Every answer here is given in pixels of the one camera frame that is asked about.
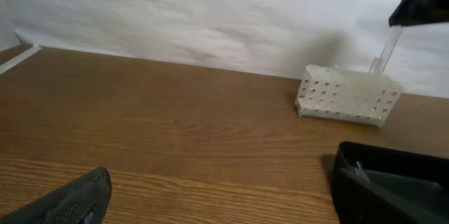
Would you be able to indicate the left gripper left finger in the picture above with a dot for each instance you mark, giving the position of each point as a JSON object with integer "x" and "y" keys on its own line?
{"x": 70, "y": 203}

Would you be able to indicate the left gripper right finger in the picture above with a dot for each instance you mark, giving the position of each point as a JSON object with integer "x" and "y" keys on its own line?
{"x": 368, "y": 203}

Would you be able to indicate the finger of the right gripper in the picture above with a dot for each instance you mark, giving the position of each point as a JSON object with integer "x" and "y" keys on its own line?
{"x": 421, "y": 15}

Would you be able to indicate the black tray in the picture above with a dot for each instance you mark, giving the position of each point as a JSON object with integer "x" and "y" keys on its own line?
{"x": 386, "y": 157}

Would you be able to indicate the white test tube rack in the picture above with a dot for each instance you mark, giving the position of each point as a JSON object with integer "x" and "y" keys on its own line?
{"x": 350, "y": 90}

